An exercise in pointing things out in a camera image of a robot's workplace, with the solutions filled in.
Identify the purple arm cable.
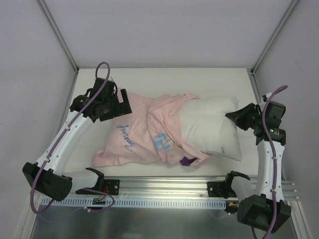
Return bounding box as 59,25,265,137
29,62,116,215
250,85,289,239

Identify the right aluminium frame post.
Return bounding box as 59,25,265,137
251,0,300,75

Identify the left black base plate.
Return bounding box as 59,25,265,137
99,179,120,196

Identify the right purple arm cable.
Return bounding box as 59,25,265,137
250,85,289,239

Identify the left aluminium frame post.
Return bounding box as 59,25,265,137
36,0,79,74

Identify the white slotted cable duct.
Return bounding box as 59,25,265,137
52,197,227,210

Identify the aluminium mounting rail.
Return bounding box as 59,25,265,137
59,175,299,201

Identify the aluminium frame post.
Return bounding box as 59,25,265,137
251,0,300,75
36,0,79,74

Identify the white pillow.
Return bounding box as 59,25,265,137
178,97,242,161

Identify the pink Journey pillow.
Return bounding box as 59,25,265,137
92,93,209,167

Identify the purple Elsa pillowcase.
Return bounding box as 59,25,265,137
179,157,197,167

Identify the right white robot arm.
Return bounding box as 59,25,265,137
223,95,291,239

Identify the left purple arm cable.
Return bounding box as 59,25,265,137
29,62,116,215

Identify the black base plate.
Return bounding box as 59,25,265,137
99,179,120,196
207,181,237,199

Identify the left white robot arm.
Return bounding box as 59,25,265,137
22,78,132,202

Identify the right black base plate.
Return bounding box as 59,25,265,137
207,181,237,199

